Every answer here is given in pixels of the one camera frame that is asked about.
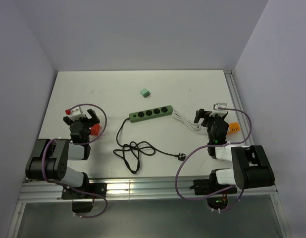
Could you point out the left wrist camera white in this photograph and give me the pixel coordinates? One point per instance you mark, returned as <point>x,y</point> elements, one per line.
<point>74,114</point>

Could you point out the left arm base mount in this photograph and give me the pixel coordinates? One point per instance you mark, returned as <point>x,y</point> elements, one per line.
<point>83,203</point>

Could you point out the red cube socket adapter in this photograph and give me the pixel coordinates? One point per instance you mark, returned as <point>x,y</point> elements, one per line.
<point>95,129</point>

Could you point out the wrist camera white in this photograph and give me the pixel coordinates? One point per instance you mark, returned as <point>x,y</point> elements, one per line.
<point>219,109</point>
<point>74,114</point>

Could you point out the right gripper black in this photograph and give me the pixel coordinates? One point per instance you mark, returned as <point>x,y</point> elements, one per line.
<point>200,114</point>

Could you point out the green power strip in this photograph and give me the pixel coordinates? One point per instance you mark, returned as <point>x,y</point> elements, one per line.
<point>150,114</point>

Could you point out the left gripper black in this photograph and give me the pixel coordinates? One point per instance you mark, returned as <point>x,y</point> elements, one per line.
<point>94,118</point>

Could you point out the green wall charger plug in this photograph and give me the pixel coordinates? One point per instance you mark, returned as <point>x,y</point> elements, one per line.
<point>145,93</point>

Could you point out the orange power strip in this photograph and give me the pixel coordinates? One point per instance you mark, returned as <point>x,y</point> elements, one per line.
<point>233,128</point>

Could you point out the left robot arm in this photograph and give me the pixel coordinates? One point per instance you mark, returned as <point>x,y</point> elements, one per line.
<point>49,159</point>

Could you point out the aluminium front rail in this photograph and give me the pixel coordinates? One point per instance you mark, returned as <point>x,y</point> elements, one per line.
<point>126,189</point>

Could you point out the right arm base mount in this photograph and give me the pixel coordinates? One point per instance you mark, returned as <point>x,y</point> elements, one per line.
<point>210,185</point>

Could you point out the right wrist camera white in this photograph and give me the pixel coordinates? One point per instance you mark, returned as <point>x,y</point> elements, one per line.
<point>219,109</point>

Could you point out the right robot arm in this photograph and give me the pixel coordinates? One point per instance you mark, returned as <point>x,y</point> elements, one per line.
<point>250,165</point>

